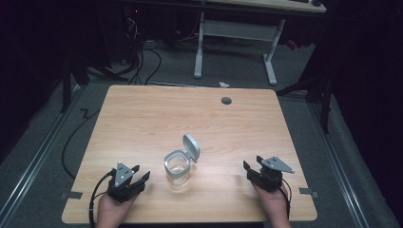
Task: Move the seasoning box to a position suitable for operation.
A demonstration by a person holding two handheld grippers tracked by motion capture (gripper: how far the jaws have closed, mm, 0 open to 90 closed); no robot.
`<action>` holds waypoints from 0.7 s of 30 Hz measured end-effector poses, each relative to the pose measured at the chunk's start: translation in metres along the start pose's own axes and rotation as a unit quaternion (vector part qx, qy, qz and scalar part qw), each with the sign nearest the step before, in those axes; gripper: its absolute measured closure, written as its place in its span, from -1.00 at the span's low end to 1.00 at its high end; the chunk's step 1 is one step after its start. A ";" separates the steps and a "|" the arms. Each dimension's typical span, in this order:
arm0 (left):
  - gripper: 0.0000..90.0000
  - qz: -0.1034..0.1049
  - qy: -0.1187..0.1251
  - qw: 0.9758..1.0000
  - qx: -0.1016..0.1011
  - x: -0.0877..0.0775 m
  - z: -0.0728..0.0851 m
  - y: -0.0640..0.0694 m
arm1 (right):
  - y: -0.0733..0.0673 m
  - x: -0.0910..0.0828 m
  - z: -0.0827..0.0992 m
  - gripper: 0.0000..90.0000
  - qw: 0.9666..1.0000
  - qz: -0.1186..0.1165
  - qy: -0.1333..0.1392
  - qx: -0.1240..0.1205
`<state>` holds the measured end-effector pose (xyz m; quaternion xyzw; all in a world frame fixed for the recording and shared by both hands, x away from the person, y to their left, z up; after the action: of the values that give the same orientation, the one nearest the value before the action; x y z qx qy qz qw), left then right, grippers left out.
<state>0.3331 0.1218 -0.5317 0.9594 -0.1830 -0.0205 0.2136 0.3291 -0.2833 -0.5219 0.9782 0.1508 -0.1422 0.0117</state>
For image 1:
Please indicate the metal floor rail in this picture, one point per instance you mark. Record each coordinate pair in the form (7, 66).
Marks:
(340, 167)
(33, 161)

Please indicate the black metal stand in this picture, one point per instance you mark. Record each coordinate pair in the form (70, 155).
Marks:
(71, 79)
(316, 91)

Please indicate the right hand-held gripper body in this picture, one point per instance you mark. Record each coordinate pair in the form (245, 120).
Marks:
(271, 175)

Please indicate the person's right hand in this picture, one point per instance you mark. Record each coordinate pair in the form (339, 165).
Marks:
(274, 204)

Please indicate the person's left hand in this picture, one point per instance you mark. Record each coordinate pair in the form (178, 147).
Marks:
(111, 211)

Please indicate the grey tape strip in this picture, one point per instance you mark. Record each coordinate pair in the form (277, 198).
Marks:
(308, 192)
(72, 195)

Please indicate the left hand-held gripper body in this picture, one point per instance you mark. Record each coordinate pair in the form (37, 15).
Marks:
(122, 185)

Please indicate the white-legged desk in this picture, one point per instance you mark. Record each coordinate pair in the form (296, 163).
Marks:
(250, 30)

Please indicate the clear jar with grey lid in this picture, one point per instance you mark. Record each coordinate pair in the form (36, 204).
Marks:
(181, 160)

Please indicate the white crumpled paper scrap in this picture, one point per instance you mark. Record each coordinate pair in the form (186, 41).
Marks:
(224, 84)

